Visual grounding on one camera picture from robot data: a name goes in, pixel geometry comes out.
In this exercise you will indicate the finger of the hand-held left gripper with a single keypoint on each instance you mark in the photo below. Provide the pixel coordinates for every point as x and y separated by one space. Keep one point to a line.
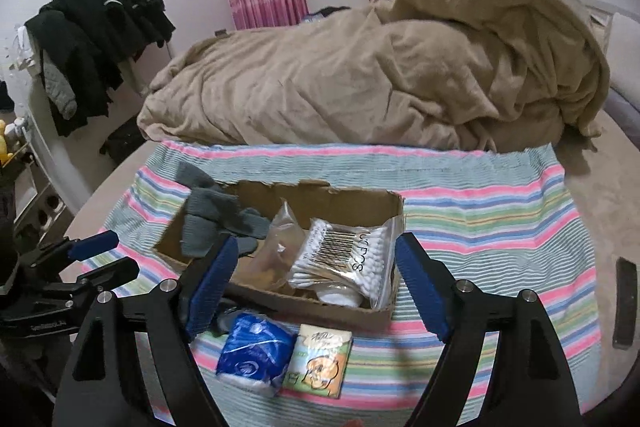
95 244
112 272

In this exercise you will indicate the clear plastic bag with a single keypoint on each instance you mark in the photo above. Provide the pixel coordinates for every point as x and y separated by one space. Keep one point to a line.
280 247

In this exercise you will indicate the grey hanging cloth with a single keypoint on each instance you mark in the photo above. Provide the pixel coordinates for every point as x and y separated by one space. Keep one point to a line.
60 87

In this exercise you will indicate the white round container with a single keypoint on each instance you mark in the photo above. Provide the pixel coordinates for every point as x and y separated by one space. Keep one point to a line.
340 296

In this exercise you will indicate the pile of black clothes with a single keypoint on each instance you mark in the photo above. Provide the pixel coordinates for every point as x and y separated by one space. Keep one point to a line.
95 27

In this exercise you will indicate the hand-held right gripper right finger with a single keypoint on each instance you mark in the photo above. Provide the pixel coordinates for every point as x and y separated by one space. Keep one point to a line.
422 292

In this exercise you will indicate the black remote control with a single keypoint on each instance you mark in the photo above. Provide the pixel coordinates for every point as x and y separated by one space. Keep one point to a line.
625 302

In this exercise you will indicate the yellow toy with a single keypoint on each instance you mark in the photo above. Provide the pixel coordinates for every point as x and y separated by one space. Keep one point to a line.
4 142

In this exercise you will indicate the beige blanket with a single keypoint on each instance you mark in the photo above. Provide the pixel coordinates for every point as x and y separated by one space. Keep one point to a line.
350 77

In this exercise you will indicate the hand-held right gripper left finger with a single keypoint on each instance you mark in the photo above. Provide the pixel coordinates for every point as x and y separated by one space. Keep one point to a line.
215 287

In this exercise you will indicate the striped pastel towel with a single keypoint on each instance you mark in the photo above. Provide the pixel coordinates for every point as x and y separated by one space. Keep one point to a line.
475 217

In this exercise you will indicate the white furniture panel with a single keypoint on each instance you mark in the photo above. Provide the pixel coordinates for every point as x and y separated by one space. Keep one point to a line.
32 177

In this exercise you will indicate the white rack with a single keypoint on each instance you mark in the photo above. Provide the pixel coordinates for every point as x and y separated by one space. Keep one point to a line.
607 14

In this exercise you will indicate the grey knit glove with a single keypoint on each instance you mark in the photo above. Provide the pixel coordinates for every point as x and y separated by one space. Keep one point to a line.
195 174
210 217

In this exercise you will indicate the blue tissue packet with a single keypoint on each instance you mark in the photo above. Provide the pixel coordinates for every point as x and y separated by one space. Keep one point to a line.
255 347

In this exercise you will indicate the brown cardboard box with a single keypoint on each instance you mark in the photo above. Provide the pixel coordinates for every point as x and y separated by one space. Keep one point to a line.
345 202

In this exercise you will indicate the green and orange small packet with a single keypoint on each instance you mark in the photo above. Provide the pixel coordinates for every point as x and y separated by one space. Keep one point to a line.
315 359

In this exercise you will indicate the dark cloth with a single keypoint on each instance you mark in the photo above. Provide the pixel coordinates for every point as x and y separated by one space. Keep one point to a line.
122 142

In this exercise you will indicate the bag of cotton swabs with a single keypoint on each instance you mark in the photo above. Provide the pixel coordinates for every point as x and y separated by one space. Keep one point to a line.
340 257

